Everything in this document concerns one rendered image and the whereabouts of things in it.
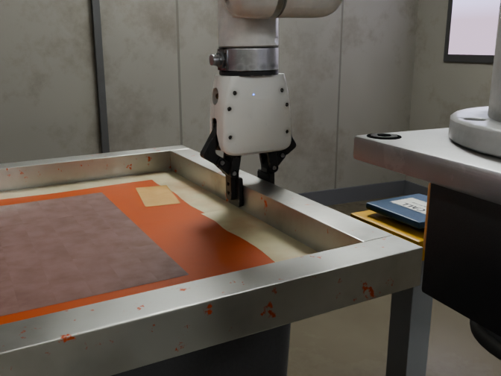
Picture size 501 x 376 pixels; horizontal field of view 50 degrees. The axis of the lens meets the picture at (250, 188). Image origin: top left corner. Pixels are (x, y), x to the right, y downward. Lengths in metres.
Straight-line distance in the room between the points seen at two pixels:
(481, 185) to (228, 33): 0.51
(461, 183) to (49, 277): 0.42
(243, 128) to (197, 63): 2.88
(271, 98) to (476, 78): 3.36
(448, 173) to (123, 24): 3.25
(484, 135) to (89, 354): 0.28
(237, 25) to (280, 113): 0.12
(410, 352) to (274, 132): 0.36
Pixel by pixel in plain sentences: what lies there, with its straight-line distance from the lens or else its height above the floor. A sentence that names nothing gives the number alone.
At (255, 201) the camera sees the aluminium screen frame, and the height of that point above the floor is 0.99.
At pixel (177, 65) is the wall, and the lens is 3.51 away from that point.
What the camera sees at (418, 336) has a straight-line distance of 0.81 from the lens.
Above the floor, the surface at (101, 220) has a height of 0.96.
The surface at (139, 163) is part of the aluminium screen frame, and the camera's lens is 0.93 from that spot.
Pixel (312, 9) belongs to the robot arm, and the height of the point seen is 1.21.
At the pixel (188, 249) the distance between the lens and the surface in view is 0.59.
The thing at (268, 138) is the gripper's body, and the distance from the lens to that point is 0.69.
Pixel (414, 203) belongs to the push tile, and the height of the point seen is 0.97.
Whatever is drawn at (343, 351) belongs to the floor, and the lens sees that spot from 2.28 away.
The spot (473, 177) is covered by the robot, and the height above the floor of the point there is 1.13.
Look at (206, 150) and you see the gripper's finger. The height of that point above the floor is 1.05.
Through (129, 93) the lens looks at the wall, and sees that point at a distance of 3.44.
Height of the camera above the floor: 1.18
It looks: 15 degrees down
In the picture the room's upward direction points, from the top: straight up
